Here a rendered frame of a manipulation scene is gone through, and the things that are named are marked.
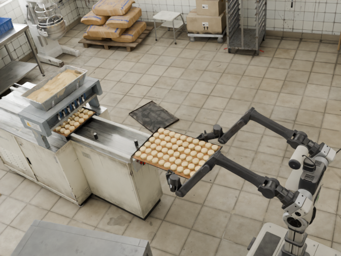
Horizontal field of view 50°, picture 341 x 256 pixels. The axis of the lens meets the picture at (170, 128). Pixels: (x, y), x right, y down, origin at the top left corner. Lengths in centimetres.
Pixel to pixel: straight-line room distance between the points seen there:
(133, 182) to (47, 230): 181
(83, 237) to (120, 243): 14
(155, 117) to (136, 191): 171
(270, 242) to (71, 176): 191
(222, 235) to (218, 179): 69
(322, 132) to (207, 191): 156
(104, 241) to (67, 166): 225
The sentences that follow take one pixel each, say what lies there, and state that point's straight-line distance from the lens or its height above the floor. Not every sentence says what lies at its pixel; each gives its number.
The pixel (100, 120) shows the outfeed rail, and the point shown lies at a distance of 353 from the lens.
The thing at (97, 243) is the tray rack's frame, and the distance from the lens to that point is 140.
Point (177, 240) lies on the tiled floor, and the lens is 354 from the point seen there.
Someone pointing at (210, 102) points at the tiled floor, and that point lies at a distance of 499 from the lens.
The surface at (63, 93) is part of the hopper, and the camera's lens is 338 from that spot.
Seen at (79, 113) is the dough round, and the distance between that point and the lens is 366.
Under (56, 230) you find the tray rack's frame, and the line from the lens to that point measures 150.
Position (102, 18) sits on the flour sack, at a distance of 681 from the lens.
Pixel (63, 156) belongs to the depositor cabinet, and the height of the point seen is 74.
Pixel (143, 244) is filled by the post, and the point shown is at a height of 182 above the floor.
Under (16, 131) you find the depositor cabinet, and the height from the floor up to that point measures 84.
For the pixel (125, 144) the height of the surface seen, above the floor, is 84.
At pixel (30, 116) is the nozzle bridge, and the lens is 337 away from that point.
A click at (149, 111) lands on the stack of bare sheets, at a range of 496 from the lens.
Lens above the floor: 293
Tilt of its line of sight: 39 degrees down
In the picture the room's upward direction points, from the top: 10 degrees counter-clockwise
